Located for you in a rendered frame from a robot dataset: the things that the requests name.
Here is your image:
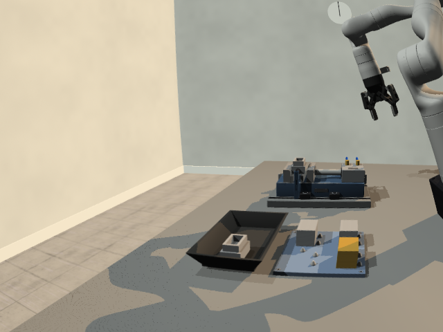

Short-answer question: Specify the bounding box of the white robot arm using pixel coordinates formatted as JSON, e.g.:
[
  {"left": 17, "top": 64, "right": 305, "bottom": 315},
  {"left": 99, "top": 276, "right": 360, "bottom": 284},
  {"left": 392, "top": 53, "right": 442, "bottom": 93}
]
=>
[{"left": 341, "top": 0, "right": 443, "bottom": 182}]

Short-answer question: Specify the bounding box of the yellow-orange block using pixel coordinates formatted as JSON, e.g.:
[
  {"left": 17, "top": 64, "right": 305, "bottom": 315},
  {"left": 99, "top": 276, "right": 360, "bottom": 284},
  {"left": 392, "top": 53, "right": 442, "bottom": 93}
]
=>
[{"left": 336, "top": 237, "right": 359, "bottom": 268}]

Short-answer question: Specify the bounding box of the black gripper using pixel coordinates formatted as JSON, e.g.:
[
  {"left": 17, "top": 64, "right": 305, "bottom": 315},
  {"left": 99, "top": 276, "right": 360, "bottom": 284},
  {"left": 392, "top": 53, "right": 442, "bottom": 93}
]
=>
[{"left": 361, "top": 74, "right": 399, "bottom": 120}]

